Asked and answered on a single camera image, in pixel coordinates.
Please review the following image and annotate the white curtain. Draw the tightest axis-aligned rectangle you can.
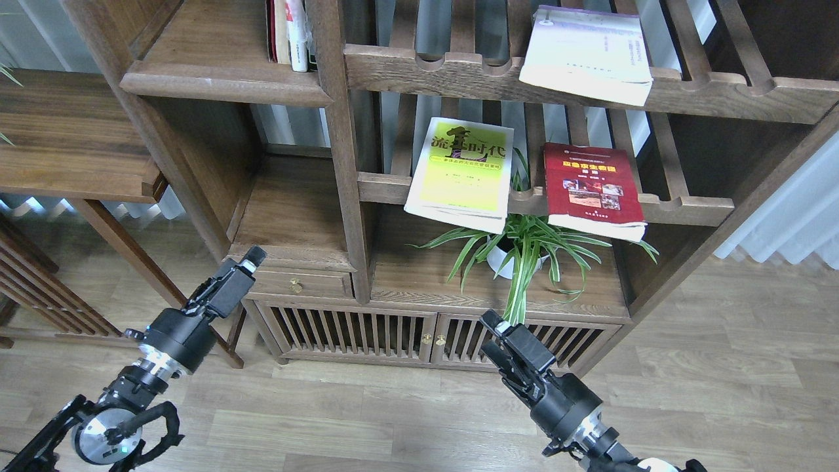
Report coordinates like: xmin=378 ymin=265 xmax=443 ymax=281
xmin=713 ymin=134 xmax=838 ymax=269

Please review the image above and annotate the brass drawer knob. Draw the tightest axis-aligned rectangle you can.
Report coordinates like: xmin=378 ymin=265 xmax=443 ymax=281
xmin=288 ymin=278 xmax=303 ymax=294

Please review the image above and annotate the white purple book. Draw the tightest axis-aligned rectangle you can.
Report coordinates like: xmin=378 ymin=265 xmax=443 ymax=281
xmin=519 ymin=4 xmax=654 ymax=107

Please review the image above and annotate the white plant pot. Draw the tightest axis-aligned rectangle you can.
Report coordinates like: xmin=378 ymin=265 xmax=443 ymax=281
xmin=486 ymin=238 xmax=515 ymax=280

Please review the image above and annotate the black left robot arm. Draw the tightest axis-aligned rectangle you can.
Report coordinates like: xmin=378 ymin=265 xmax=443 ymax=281
xmin=5 ymin=245 xmax=266 ymax=471

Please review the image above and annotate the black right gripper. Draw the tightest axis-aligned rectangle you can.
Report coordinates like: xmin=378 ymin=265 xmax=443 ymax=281
xmin=480 ymin=310 xmax=604 ymax=441

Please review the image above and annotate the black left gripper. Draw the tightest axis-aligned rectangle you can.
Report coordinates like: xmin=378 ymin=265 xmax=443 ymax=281
xmin=124 ymin=245 xmax=266 ymax=376

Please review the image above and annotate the yellow green book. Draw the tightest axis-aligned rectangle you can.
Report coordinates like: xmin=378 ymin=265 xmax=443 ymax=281
xmin=404 ymin=117 xmax=515 ymax=234

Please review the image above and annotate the dark wooden bookshelf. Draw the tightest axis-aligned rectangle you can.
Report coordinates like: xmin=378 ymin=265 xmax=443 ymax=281
xmin=61 ymin=1 xmax=837 ymax=374

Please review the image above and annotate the upright white book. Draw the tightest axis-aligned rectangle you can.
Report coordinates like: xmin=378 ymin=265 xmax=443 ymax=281
xmin=285 ymin=0 xmax=309 ymax=72

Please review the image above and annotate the wooden side table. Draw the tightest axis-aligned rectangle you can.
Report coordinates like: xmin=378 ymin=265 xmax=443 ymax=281
xmin=0 ymin=69 xmax=246 ymax=369

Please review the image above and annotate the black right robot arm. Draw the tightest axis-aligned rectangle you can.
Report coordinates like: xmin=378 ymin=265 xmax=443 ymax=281
xmin=480 ymin=309 xmax=679 ymax=471

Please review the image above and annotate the spider plant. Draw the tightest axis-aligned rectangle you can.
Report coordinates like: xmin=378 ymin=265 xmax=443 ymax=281
xmin=410 ymin=147 xmax=660 ymax=326

